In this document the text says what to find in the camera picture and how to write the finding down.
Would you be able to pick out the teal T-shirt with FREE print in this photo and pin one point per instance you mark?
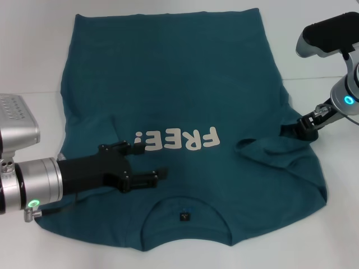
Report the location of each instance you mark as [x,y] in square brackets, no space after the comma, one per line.
[179,84]

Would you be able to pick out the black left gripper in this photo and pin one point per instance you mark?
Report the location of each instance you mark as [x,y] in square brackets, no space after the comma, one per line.
[87,171]

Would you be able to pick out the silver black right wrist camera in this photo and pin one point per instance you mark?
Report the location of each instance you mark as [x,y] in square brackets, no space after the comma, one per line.
[328,33]

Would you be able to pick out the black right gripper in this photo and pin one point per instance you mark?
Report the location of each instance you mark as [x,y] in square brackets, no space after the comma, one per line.
[332,116]

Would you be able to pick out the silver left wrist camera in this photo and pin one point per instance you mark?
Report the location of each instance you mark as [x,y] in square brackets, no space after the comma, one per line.
[16,123]

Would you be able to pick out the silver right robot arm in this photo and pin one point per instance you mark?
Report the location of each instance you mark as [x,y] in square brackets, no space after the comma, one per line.
[346,89]

